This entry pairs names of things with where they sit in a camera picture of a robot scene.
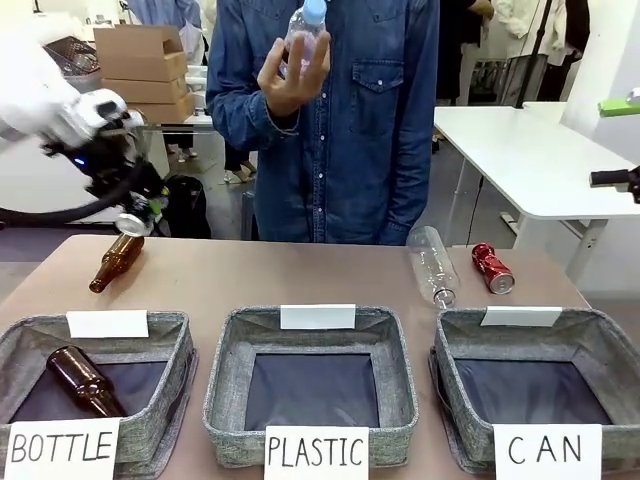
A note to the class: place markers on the white bottle label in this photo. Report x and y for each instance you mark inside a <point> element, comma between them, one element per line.
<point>62,450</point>

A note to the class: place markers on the white office table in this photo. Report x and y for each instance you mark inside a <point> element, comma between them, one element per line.
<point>520,160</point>

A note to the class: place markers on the white can label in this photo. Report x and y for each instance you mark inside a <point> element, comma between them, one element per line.
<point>546,452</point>

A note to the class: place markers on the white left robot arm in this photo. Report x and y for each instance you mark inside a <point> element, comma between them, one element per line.
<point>31,102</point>

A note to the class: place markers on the open cardboard box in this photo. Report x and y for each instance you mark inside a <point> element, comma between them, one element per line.
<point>135,42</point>

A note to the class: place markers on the blank white card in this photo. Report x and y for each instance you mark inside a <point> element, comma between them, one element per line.
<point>318,316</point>
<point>107,324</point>
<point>521,316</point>

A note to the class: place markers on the clear capless plastic bottle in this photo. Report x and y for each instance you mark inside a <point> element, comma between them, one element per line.
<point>433,265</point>

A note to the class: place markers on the clear bottle with blue cap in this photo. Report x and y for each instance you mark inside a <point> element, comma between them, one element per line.
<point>306,24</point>

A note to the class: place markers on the brown glass bottle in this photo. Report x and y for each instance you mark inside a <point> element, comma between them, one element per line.
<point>119,257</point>
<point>82,377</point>

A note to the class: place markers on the black backpack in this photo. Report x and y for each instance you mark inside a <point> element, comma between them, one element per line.
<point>187,207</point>

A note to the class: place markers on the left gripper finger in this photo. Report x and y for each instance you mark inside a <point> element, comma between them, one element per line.
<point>158,202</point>
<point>138,204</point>

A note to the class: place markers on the closed cardboard box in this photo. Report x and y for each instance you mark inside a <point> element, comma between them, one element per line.
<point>167,109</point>
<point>142,67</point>
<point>145,91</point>

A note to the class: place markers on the grey basket labelled can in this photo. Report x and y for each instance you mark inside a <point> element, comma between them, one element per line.
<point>452,360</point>

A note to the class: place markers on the person's right hand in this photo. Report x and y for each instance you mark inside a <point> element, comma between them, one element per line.
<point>292,82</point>

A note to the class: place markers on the bystander in dark clothes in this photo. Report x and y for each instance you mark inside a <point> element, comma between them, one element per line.
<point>457,45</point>

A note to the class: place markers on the grey basket labelled plastic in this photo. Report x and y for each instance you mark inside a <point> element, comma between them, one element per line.
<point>230,380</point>

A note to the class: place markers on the person's denim shirt torso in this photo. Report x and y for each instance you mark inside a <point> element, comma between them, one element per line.
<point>345,150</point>

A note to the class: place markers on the silver crushed can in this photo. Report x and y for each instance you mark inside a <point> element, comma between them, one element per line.
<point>132,223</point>

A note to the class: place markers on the bystander in white top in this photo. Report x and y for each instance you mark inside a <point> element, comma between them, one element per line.
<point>545,30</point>

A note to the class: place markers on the black stand pole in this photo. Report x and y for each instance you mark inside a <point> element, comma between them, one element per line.
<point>539,50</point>

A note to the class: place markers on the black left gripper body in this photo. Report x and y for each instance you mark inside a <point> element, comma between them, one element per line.
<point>122,172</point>

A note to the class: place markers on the white plastic label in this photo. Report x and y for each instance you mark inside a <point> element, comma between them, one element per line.
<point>316,452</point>

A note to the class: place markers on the person's right forearm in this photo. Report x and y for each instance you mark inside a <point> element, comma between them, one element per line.
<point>240,117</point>

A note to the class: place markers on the red crushed can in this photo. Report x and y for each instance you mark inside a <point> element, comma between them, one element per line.
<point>491,266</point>

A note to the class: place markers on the grey basket labelled bottle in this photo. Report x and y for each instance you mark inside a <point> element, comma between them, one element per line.
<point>150,400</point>

